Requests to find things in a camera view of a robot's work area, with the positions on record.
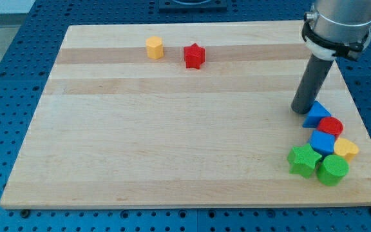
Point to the wooden board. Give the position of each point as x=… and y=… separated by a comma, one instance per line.
x=115, y=129

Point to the yellow heart block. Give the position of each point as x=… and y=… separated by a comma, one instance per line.
x=346, y=149

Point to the green star block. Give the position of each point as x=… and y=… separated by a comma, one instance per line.
x=303, y=160

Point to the red cylinder block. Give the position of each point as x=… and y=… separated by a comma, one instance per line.
x=331, y=125

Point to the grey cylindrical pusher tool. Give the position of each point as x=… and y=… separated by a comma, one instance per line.
x=313, y=78

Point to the blue cube block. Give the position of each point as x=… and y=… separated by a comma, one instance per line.
x=322, y=142

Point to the blue triangle block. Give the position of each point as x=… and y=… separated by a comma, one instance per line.
x=316, y=113

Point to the yellow hexagon block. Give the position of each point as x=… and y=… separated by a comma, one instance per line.
x=154, y=47

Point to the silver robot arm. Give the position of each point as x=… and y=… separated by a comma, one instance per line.
x=331, y=29

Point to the green cylinder block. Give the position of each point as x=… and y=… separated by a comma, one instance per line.
x=332, y=170

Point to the red star block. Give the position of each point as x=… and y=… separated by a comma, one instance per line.
x=194, y=56

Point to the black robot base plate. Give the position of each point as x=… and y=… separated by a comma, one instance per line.
x=191, y=5

